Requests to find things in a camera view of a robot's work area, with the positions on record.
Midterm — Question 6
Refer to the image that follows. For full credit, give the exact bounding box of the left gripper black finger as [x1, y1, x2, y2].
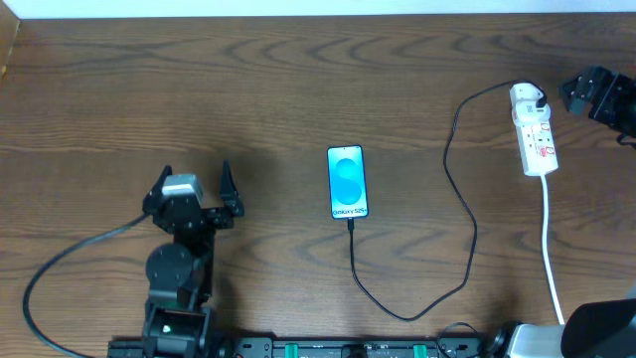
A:
[142, 165, 173, 215]
[219, 160, 244, 217]

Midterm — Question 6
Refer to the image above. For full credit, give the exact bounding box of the black USB charging cable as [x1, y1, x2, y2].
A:
[346, 79, 549, 322]

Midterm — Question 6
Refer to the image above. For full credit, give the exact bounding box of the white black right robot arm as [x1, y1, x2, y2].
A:
[486, 66, 635, 358]

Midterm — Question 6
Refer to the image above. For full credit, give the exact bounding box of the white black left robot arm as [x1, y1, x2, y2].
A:
[142, 161, 244, 357]

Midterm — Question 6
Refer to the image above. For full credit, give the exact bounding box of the white USB charger adapter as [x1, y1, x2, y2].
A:
[509, 83, 551, 127]

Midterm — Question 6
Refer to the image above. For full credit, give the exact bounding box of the white power strip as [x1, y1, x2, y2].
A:
[512, 108, 558, 177]

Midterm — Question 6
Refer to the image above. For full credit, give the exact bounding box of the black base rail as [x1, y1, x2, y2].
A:
[107, 336, 498, 358]

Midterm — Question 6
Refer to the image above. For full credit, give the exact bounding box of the white power strip cord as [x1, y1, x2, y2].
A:
[540, 173, 566, 327]

